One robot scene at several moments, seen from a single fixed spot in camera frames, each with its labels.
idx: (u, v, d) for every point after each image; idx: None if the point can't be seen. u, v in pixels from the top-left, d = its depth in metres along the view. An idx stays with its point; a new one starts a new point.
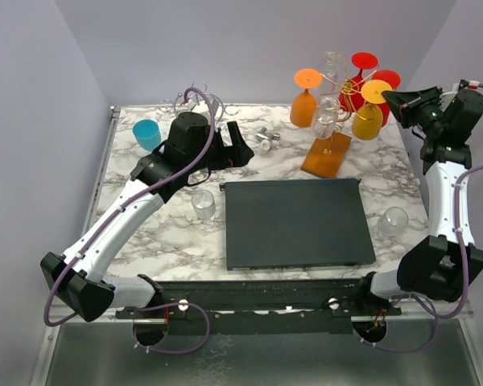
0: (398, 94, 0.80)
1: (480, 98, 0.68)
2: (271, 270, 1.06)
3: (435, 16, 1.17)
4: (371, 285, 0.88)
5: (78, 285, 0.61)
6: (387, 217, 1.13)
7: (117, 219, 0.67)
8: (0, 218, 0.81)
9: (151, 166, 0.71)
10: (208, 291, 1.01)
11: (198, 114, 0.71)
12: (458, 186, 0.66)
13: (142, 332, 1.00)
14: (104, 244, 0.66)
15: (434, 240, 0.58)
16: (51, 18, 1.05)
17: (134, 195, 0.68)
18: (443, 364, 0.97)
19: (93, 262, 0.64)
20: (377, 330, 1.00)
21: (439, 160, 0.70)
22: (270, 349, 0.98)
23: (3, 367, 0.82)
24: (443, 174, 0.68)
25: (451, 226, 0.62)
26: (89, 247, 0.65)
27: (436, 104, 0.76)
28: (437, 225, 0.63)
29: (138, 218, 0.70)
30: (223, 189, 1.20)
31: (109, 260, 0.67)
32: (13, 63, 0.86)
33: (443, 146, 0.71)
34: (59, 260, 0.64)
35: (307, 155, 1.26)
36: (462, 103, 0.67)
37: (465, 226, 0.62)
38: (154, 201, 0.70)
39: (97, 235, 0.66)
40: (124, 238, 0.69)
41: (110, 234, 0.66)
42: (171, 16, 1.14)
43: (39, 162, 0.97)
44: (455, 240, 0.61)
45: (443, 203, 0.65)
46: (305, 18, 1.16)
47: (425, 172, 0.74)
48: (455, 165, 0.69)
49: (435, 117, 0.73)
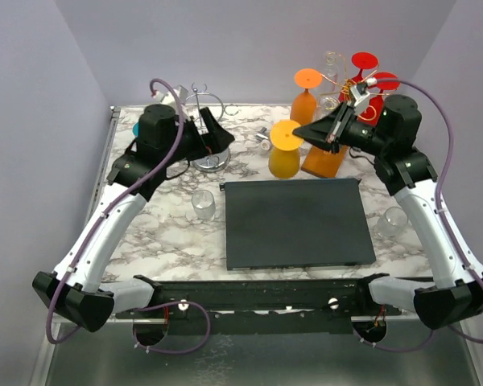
0: (310, 127, 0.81)
1: (409, 100, 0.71)
2: (271, 270, 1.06)
3: (435, 16, 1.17)
4: (373, 296, 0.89)
5: (76, 298, 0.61)
6: (387, 217, 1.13)
7: (104, 227, 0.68)
8: (0, 218, 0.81)
9: (127, 166, 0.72)
10: (207, 291, 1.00)
11: (165, 105, 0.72)
12: (442, 211, 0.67)
13: (142, 332, 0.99)
14: (94, 254, 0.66)
15: (458, 292, 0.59)
16: (51, 18, 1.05)
17: (117, 199, 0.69)
18: (443, 365, 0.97)
19: (87, 273, 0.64)
20: (377, 330, 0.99)
21: (408, 185, 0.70)
22: (270, 349, 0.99)
23: (2, 367, 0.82)
24: (421, 201, 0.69)
25: (460, 264, 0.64)
26: (79, 259, 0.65)
27: (354, 120, 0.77)
28: (447, 267, 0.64)
29: (123, 223, 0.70)
30: (223, 189, 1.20)
31: (103, 266, 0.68)
32: (12, 63, 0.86)
33: (401, 164, 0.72)
34: (51, 278, 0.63)
35: (307, 154, 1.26)
36: (402, 115, 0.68)
37: (470, 255, 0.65)
38: (136, 201, 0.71)
39: (86, 246, 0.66)
40: (115, 242, 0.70)
41: (99, 243, 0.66)
42: (171, 16, 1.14)
43: (38, 162, 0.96)
44: (472, 279, 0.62)
45: (441, 240, 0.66)
46: (304, 17, 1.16)
47: (392, 195, 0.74)
48: (424, 182, 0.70)
49: (369, 135, 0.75)
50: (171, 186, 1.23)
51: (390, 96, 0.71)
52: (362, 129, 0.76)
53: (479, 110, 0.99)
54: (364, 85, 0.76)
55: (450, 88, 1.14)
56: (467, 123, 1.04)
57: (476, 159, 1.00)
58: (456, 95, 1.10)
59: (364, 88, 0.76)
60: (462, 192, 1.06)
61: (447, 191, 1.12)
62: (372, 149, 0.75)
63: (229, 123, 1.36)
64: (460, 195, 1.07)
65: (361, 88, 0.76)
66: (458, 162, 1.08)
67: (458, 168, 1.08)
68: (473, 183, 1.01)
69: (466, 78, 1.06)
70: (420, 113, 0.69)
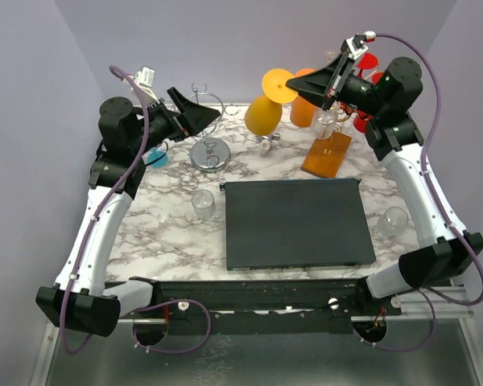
0: (306, 80, 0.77)
1: (413, 66, 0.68)
2: (271, 271, 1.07)
3: (435, 16, 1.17)
4: (372, 290, 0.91)
5: (87, 302, 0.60)
6: (387, 217, 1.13)
7: (96, 231, 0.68)
8: (0, 218, 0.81)
9: (107, 167, 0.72)
10: (208, 291, 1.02)
11: (117, 98, 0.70)
12: (427, 173, 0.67)
13: (143, 332, 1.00)
14: (93, 258, 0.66)
15: (437, 248, 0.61)
16: (51, 18, 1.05)
17: (103, 202, 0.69)
18: (443, 365, 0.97)
19: (90, 277, 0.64)
20: (377, 330, 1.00)
21: (394, 149, 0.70)
22: (270, 349, 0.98)
23: (3, 367, 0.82)
24: (406, 164, 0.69)
25: (443, 222, 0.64)
26: (80, 265, 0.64)
27: (352, 75, 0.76)
28: (429, 226, 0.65)
29: (113, 222, 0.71)
30: (223, 189, 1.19)
31: (104, 267, 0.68)
32: (12, 64, 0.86)
33: (389, 128, 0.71)
34: (55, 290, 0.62)
35: (307, 155, 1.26)
36: (402, 84, 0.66)
37: (452, 214, 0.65)
38: (123, 199, 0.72)
39: (83, 252, 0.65)
40: (109, 242, 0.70)
41: (95, 246, 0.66)
42: (171, 16, 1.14)
43: (38, 162, 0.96)
44: (452, 236, 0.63)
45: (425, 200, 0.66)
46: (304, 17, 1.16)
47: (381, 161, 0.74)
48: (411, 146, 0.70)
49: (369, 90, 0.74)
50: (171, 186, 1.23)
51: (396, 61, 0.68)
52: (361, 85, 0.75)
53: (478, 111, 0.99)
54: (362, 39, 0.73)
55: (448, 88, 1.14)
56: (466, 123, 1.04)
57: (475, 159, 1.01)
58: (456, 95, 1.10)
59: (361, 41, 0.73)
60: (461, 192, 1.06)
61: (447, 191, 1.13)
62: (366, 105, 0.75)
63: (229, 123, 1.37)
64: (459, 194, 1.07)
65: (358, 41, 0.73)
66: (457, 162, 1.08)
67: (457, 168, 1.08)
68: (473, 183, 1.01)
69: (466, 79, 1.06)
70: (423, 85, 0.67)
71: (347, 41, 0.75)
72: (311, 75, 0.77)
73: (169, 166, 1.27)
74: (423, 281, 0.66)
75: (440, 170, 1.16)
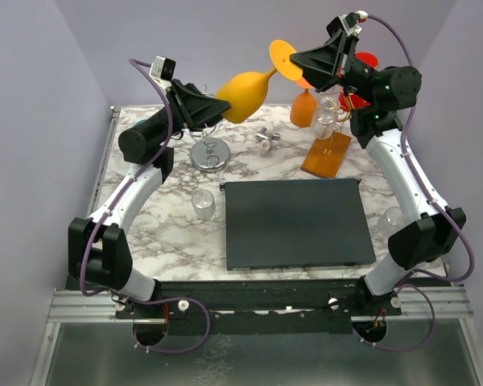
0: (311, 55, 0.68)
1: (415, 78, 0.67)
2: (271, 270, 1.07)
3: (435, 15, 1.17)
4: (371, 289, 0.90)
5: (112, 234, 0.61)
6: (387, 217, 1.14)
7: (132, 188, 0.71)
8: None
9: None
10: (208, 291, 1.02)
11: (130, 133, 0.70)
12: (406, 153, 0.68)
13: (143, 332, 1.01)
14: (127, 204, 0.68)
15: (422, 223, 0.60)
16: (50, 16, 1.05)
17: (144, 166, 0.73)
18: (443, 365, 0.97)
19: (121, 218, 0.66)
20: (377, 330, 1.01)
21: (376, 134, 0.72)
22: (270, 349, 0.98)
23: (2, 367, 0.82)
24: (388, 147, 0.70)
25: (425, 199, 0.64)
26: (114, 206, 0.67)
27: (355, 55, 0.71)
28: (413, 204, 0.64)
29: (147, 188, 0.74)
30: (223, 189, 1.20)
31: (128, 223, 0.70)
32: (10, 64, 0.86)
33: (369, 117, 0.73)
34: (87, 221, 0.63)
35: (307, 155, 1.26)
36: (399, 100, 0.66)
37: (435, 191, 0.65)
38: (157, 175, 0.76)
39: (118, 196, 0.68)
40: (138, 205, 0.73)
41: (130, 197, 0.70)
42: (171, 16, 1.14)
43: (37, 161, 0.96)
44: (436, 211, 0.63)
45: (407, 180, 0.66)
46: (305, 16, 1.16)
47: (365, 148, 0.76)
48: (391, 132, 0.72)
49: (369, 75, 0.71)
50: (171, 186, 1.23)
51: (401, 72, 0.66)
52: (364, 69, 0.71)
53: (479, 110, 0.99)
54: (357, 19, 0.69)
55: (449, 88, 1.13)
56: (466, 123, 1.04)
57: (475, 159, 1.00)
58: (456, 94, 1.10)
59: (356, 21, 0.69)
60: (462, 191, 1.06)
61: (447, 191, 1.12)
62: (360, 92, 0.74)
63: (229, 123, 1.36)
64: (459, 195, 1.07)
65: (355, 18, 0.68)
66: (458, 162, 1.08)
67: (456, 169, 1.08)
68: (473, 183, 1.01)
69: (466, 78, 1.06)
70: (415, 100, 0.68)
71: (340, 18, 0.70)
72: (314, 52, 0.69)
73: None
74: (412, 260, 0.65)
75: (440, 170, 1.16)
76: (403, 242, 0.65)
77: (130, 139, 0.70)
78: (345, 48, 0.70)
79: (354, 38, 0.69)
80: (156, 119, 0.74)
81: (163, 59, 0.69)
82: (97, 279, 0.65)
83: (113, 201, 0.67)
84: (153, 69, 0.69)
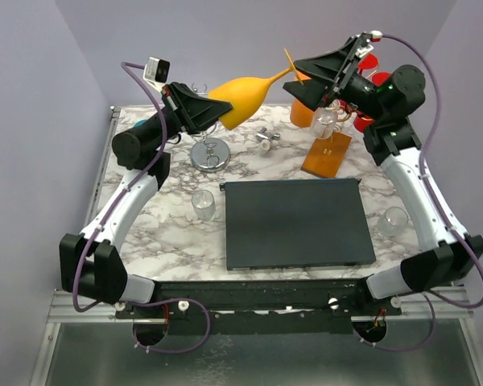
0: (315, 62, 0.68)
1: (417, 75, 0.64)
2: (271, 270, 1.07)
3: (435, 15, 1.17)
4: (373, 293, 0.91)
5: (104, 252, 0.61)
6: (387, 217, 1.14)
7: (125, 199, 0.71)
8: None
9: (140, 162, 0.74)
10: (208, 291, 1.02)
11: (123, 135, 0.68)
12: (425, 176, 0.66)
13: (143, 332, 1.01)
14: (119, 219, 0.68)
15: (439, 251, 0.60)
16: (50, 16, 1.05)
17: (137, 176, 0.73)
18: (443, 365, 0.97)
19: (113, 232, 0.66)
20: (377, 330, 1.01)
21: (393, 153, 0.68)
22: (270, 349, 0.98)
23: (3, 367, 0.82)
24: (406, 168, 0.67)
25: (443, 226, 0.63)
26: (106, 220, 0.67)
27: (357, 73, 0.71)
28: (430, 230, 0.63)
29: (141, 198, 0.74)
30: (223, 189, 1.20)
31: (121, 235, 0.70)
32: (10, 63, 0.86)
33: (385, 133, 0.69)
34: (79, 237, 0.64)
35: (307, 155, 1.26)
36: (406, 96, 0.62)
37: (453, 217, 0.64)
38: (151, 184, 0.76)
39: (111, 211, 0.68)
40: (133, 215, 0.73)
41: (122, 210, 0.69)
42: (171, 16, 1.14)
43: (36, 161, 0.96)
44: (454, 240, 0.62)
45: (426, 204, 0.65)
46: (304, 16, 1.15)
47: (380, 166, 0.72)
48: (409, 150, 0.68)
49: (370, 92, 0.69)
50: (171, 186, 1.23)
51: (400, 70, 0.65)
52: (365, 86, 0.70)
53: (479, 110, 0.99)
54: (369, 39, 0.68)
55: (450, 88, 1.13)
56: (468, 123, 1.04)
57: (476, 159, 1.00)
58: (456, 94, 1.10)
59: (366, 40, 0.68)
60: (463, 191, 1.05)
61: (447, 191, 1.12)
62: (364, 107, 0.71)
63: None
64: (459, 195, 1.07)
65: (366, 37, 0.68)
66: (458, 162, 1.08)
67: (457, 169, 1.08)
68: (474, 183, 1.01)
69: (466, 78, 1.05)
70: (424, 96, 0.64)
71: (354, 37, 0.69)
72: (319, 59, 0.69)
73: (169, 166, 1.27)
74: (426, 285, 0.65)
75: (440, 170, 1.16)
76: (419, 267, 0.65)
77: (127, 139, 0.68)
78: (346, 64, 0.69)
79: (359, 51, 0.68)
80: (152, 123, 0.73)
81: (157, 62, 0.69)
82: (90, 294, 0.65)
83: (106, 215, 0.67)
84: (146, 71, 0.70)
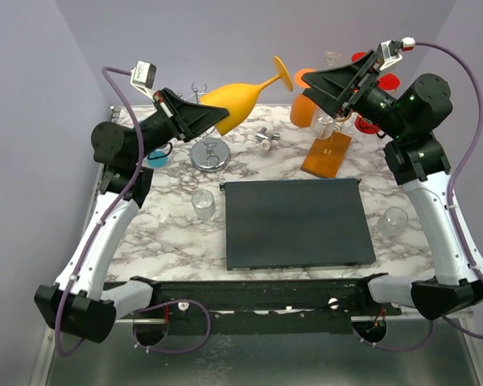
0: (324, 75, 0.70)
1: (440, 84, 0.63)
2: (271, 270, 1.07)
3: (436, 15, 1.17)
4: (373, 296, 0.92)
5: (81, 305, 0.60)
6: (387, 217, 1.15)
7: (101, 235, 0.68)
8: None
9: (117, 175, 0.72)
10: (208, 291, 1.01)
11: (107, 125, 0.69)
12: (452, 207, 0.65)
13: (143, 332, 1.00)
14: (96, 261, 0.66)
15: (460, 291, 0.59)
16: (51, 16, 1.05)
17: (111, 206, 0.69)
18: (443, 366, 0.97)
19: (90, 279, 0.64)
20: (377, 330, 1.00)
21: (420, 178, 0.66)
22: (270, 349, 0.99)
23: (3, 367, 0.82)
24: (431, 195, 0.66)
25: (465, 263, 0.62)
26: (81, 266, 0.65)
27: (377, 88, 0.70)
28: (452, 264, 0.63)
29: (119, 227, 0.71)
30: (223, 189, 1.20)
31: (103, 273, 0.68)
32: (9, 63, 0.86)
33: (413, 153, 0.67)
34: (54, 289, 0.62)
35: (307, 155, 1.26)
36: (431, 104, 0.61)
37: (476, 254, 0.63)
38: (130, 207, 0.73)
39: (85, 253, 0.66)
40: (113, 245, 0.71)
41: (98, 249, 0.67)
42: (171, 16, 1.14)
43: (36, 160, 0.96)
44: (476, 278, 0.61)
45: (449, 237, 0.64)
46: (305, 16, 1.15)
47: (400, 184, 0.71)
48: (438, 174, 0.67)
49: (386, 107, 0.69)
50: (171, 186, 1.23)
51: (422, 78, 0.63)
52: (381, 100, 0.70)
53: None
54: (399, 47, 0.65)
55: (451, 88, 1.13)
56: None
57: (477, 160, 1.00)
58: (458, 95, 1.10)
59: (397, 48, 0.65)
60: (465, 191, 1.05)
61: None
62: (382, 123, 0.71)
63: None
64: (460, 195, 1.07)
65: (397, 45, 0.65)
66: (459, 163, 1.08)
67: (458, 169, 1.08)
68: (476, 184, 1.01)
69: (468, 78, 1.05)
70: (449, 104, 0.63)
71: (381, 46, 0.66)
72: (332, 72, 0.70)
73: (169, 166, 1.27)
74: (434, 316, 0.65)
75: None
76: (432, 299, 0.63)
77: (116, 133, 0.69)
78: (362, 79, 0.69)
79: (376, 61, 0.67)
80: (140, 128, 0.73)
81: (144, 67, 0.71)
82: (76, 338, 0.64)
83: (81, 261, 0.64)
84: (134, 75, 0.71)
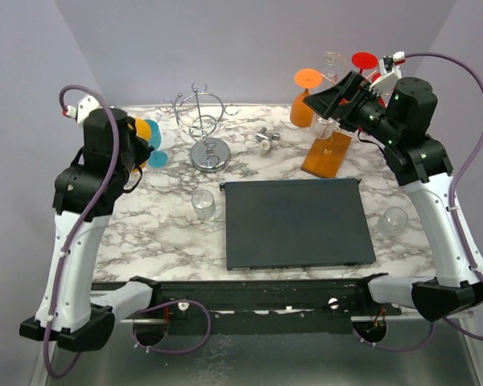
0: (319, 97, 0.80)
1: (421, 83, 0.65)
2: (271, 270, 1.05)
3: (437, 15, 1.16)
4: (373, 295, 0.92)
5: (68, 341, 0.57)
6: (387, 217, 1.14)
7: (69, 265, 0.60)
8: None
9: (71, 186, 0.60)
10: (208, 291, 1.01)
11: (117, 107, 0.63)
12: (454, 209, 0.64)
13: (143, 332, 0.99)
14: (72, 294, 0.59)
15: (461, 293, 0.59)
16: (49, 17, 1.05)
17: (72, 232, 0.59)
18: (443, 366, 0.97)
19: (71, 315, 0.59)
20: (377, 330, 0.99)
21: (422, 180, 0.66)
22: (270, 349, 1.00)
23: (3, 367, 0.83)
24: (433, 197, 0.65)
25: (466, 264, 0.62)
26: (57, 302, 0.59)
27: (372, 102, 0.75)
28: (453, 267, 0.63)
29: (90, 250, 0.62)
30: (223, 189, 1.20)
31: (86, 299, 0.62)
32: (8, 63, 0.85)
33: (415, 154, 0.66)
34: (36, 326, 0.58)
35: (307, 155, 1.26)
36: (415, 99, 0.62)
37: (477, 255, 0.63)
38: (97, 224, 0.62)
39: (58, 289, 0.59)
40: (90, 267, 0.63)
41: (71, 283, 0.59)
42: (170, 17, 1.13)
43: (35, 161, 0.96)
44: (476, 280, 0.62)
45: (451, 240, 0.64)
46: (306, 16, 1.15)
47: (402, 185, 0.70)
48: (440, 176, 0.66)
49: (376, 118, 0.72)
50: (171, 186, 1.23)
51: (402, 80, 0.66)
52: (370, 112, 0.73)
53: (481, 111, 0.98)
54: (390, 62, 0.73)
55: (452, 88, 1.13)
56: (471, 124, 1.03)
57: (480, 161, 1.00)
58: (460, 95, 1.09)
59: (390, 63, 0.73)
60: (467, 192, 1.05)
61: None
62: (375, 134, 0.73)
63: (229, 124, 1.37)
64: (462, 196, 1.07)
65: (389, 61, 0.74)
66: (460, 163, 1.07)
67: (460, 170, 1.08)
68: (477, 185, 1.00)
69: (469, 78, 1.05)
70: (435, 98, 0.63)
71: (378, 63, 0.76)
72: (324, 94, 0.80)
73: (169, 166, 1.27)
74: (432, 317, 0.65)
75: None
76: (433, 299, 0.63)
77: (99, 138, 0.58)
78: (352, 95, 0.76)
79: (361, 79, 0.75)
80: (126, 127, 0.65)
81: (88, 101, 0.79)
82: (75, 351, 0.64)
83: (55, 297, 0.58)
84: None
